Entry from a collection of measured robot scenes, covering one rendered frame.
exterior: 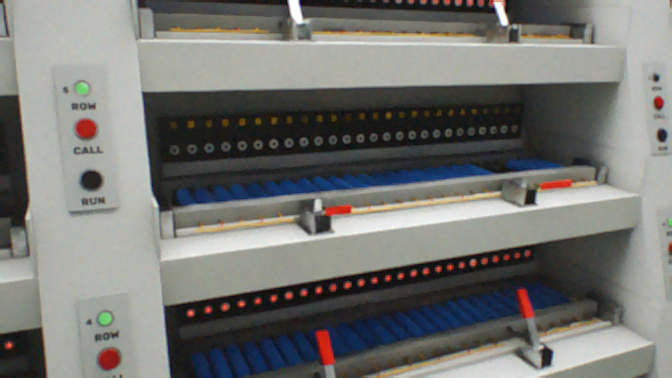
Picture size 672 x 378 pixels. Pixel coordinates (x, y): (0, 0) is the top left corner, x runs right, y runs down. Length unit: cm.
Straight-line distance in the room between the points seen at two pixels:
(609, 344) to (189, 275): 55
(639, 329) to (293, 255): 51
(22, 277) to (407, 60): 42
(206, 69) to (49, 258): 21
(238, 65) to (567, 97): 53
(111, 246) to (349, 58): 29
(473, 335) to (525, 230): 15
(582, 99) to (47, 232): 70
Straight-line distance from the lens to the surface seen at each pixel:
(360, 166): 75
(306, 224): 58
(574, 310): 85
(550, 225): 73
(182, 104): 74
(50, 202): 52
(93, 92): 53
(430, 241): 63
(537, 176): 78
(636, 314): 87
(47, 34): 54
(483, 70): 69
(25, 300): 53
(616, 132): 85
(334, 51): 59
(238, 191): 65
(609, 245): 88
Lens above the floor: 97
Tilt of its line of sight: level
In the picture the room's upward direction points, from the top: 6 degrees counter-clockwise
